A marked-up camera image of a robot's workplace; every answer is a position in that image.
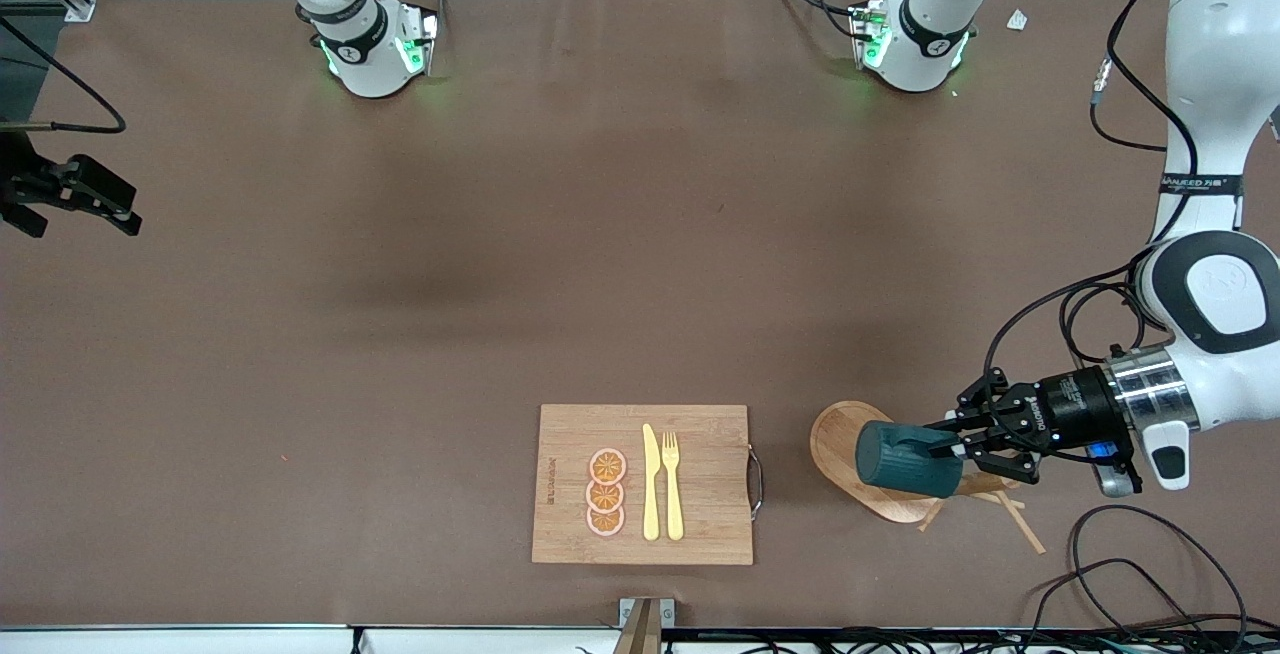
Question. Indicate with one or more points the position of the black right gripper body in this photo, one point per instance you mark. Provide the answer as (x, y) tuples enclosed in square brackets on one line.
[(22, 184)]

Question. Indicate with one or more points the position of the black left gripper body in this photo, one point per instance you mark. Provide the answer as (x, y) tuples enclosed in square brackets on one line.
[(1072, 404)]

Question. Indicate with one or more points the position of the teal cup with yellow inside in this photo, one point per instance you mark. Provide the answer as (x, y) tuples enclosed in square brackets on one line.
[(900, 459)]

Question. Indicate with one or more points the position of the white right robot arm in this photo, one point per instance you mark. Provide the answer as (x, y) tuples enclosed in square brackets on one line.
[(365, 54)]

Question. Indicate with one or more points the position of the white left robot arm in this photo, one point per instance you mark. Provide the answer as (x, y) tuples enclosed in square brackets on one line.
[(1220, 54)]

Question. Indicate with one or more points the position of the wooden mug rack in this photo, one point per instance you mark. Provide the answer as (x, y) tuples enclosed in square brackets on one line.
[(835, 444)]

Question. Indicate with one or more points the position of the wooden cutting board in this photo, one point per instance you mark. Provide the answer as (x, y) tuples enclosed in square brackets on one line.
[(700, 534)]

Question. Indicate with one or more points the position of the yellow plastic fork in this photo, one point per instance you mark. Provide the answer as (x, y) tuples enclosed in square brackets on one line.
[(674, 504)]

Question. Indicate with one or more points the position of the yellow plastic knife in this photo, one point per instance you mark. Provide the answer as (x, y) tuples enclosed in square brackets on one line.
[(651, 494)]

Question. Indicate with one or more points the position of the small white paper scrap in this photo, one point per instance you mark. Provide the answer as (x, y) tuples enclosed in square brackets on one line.
[(1017, 20)]

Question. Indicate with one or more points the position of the orange slice toy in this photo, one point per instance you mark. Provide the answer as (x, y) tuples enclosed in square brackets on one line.
[(604, 497), (607, 466), (605, 523)]

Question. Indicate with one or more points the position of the table cover sheet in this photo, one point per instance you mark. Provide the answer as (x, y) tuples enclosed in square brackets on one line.
[(640, 234)]

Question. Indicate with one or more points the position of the metal mount bracket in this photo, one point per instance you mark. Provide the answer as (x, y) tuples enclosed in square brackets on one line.
[(640, 634)]

